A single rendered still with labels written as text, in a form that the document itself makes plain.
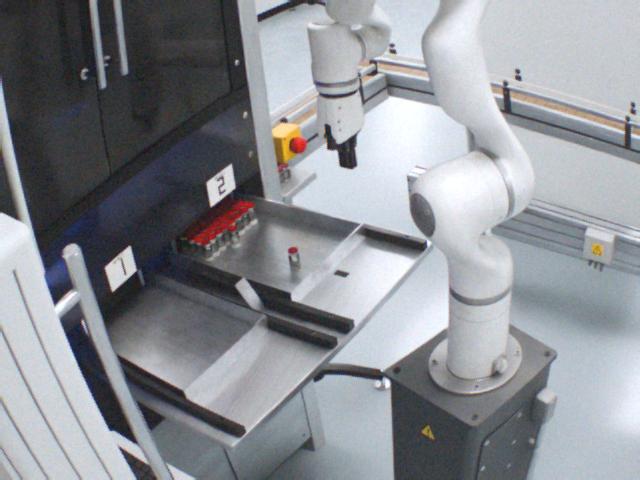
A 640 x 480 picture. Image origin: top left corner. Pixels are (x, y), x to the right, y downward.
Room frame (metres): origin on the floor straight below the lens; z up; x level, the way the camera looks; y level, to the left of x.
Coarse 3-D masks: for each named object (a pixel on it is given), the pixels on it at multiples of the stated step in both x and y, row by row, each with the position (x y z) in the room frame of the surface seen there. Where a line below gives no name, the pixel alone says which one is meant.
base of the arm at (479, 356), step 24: (456, 312) 1.04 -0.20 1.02; (480, 312) 1.01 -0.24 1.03; (504, 312) 1.02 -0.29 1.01; (456, 336) 1.03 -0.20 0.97; (480, 336) 1.01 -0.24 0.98; (504, 336) 1.02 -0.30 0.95; (432, 360) 1.08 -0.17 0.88; (456, 360) 1.03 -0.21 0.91; (480, 360) 1.01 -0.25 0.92; (504, 360) 1.00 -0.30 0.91; (456, 384) 1.01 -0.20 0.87; (480, 384) 0.99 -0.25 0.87; (504, 384) 0.98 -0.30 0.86
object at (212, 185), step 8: (216, 176) 1.56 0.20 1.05; (224, 176) 1.58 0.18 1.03; (232, 176) 1.60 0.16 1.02; (208, 184) 1.54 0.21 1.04; (216, 184) 1.56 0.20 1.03; (232, 184) 1.60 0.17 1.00; (208, 192) 1.54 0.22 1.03; (216, 192) 1.55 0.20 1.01; (224, 192) 1.57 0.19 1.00; (216, 200) 1.55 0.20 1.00
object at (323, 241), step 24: (264, 216) 1.65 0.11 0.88; (288, 216) 1.63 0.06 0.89; (312, 216) 1.58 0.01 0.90; (336, 216) 1.55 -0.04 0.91; (240, 240) 1.56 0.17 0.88; (264, 240) 1.55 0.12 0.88; (288, 240) 1.54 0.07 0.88; (312, 240) 1.52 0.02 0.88; (336, 240) 1.51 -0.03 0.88; (360, 240) 1.49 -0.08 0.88; (192, 264) 1.47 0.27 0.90; (216, 264) 1.48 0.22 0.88; (240, 264) 1.47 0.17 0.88; (264, 264) 1.46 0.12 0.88; (288, 264) 1.45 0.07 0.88; (312, 264) 1.44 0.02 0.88; (336, 264) 1.42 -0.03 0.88; (264, 288) 1.34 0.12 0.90; (288, 288) 1.37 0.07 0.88; (312, 288) 1.36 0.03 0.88
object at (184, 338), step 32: (160, 288) 1.42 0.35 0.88; (192, 288) 1.36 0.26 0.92; (128, 320) 1.31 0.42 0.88; (160, 320) 1.30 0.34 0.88; (192, 320) 1.29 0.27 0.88; (224, 320) 1.29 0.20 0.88; (256, 320) 1.26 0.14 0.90; (128, 352) 1.20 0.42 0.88; (160, 352) 1.20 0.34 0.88; (192, 352) 1.19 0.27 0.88; (224, 352) 1.14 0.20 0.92; (160, 384) 1.08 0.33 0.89; (192, 384) 1.06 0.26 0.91
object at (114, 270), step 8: (128, 248) 1.33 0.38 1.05; (120, 256) 1.31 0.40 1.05; (128, 256) 1.33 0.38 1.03; (112, 264) 1.29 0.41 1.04; (120, 264) 1.30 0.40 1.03; (128, 264) 1.32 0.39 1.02; (112, 272) 1.28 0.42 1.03; (120, 272) 1.30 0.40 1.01; (128, 272) 1.32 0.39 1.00; (112, 280) 1.28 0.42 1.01; (120, 280) 1.29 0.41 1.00; (112, 288) 1.27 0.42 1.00
